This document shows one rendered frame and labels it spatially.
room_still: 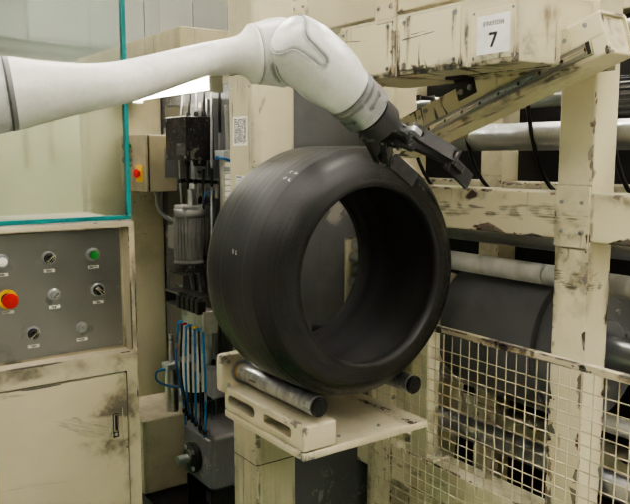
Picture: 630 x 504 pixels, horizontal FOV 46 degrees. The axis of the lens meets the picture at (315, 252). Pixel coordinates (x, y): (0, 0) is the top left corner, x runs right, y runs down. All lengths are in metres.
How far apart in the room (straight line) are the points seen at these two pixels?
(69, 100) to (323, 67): 0.38
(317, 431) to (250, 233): 0.46
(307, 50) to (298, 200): 0.47
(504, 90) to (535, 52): 0.18
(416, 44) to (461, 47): 0.14
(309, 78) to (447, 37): 0.64
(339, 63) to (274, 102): 0.78
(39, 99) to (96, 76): 0.08
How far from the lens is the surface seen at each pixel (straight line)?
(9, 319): 2.12
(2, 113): 1.07
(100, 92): 1.10
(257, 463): 2.09
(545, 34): 1.69
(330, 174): 1.59
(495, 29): 1.67
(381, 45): 1.93
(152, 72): 1.15
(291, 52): 1.16
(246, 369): 1.89
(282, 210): 1.55
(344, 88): 1.20
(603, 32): 1.68
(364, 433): 1.79
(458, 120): 1.91
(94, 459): 2.24
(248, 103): 1.94
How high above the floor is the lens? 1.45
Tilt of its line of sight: 7 degrees down
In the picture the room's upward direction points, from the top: straight up
